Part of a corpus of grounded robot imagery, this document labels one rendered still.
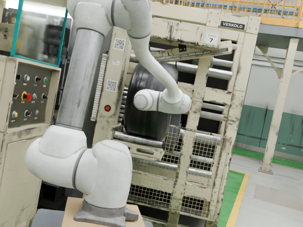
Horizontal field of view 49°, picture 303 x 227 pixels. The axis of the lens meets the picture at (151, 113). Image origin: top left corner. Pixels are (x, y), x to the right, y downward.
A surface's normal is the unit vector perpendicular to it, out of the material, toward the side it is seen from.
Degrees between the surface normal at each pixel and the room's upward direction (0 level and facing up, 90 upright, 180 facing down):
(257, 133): 90
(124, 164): 75
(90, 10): 87
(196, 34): 90
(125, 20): 139
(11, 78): 90
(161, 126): 114
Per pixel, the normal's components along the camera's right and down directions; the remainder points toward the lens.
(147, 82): -0.03, -0.38
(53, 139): -0.26, -0.20
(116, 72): -0.11, 0.04
